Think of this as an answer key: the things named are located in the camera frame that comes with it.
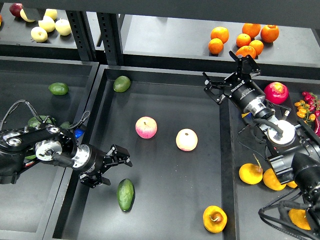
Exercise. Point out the green avocado at tray corner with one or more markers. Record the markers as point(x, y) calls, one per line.
point(121, 84)

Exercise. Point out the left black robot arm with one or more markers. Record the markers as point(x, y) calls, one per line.
point(23, 148)

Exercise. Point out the yellow pear shelf front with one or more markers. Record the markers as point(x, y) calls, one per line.
point(38, 34)

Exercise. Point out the pale yellow pink apple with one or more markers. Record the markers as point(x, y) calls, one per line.
point(186, 140)

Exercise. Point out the yellow pear upper right tray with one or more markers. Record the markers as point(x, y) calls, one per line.
point(247, 116)

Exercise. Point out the red pomegranate fruit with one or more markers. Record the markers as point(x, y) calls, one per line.
point(276, 93)

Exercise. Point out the black right tray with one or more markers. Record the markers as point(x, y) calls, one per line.
point(242, 201)

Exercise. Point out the orange right small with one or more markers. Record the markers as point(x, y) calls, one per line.
point(257, 45)

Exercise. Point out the orange top middle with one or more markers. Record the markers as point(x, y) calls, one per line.
point(251, 29)

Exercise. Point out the orange top right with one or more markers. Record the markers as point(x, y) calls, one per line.
point(269, 33)

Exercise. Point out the black centre tray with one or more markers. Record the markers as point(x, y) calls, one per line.
point(172, 188)

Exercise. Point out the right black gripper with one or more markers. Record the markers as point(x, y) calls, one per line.
point(238, 87)

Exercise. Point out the yellow pear behind arm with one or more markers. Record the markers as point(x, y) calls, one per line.
point(292, 184)

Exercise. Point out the orange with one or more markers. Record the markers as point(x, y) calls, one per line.
point(251, 29)
point(269, 33)
point(246, 50)
point(221, 33)
point(215, 46)

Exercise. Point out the dark green avocado right pile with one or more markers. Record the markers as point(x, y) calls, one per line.
point(65, 125)

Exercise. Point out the black left tray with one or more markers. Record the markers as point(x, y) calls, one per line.
point(29, 209)

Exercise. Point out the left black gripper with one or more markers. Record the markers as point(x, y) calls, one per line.
point(90, 162)

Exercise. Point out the black tray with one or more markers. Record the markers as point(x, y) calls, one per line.
point(242, 201)
point(29, 209)
point(172, 188)

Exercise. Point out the yellow pear shelf middle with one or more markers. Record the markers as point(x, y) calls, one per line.
point(47, 23)

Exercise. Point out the red chili pepper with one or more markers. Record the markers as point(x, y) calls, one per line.
point(317, 127)

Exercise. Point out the green avocado lower pile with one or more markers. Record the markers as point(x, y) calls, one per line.
point(30, 157)

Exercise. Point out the yellow pear under label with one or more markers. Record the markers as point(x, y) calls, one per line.
point(24, 16)

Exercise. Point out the black metal shelf upright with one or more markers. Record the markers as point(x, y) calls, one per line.
point(97, 37)

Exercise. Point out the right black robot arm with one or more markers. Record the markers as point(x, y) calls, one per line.
point(292, 150)

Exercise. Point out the orange small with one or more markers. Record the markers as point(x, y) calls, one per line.
point(242, 40)
point(257, 45)

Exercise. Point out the yellow pear shelf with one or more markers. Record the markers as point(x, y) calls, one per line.
point(47, 23)
point(38, 34)
point(52, 13)
point(63, 27)

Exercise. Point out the orange far left bottom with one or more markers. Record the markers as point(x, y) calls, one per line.
point(215, 46)

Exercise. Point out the orange centre small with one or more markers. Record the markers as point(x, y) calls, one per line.
point(242, 40)

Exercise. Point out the dark red apple on shelf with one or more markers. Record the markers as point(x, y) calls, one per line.
point(15, 9)

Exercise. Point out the orange front bottom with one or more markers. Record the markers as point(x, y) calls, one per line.
point(246, 50)

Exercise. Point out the green avocado left tray top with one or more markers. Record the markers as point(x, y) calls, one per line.
point(58, 88)

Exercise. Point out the yellow pear shelf top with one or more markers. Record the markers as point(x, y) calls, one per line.
point(52, 13)

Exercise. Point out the yellow pear shelf right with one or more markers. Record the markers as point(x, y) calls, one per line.
point(63, 27)

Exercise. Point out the pink red apple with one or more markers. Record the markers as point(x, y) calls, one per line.
point(146, 127)

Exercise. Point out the orange far left top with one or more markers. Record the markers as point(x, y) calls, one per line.
point(221, 33)

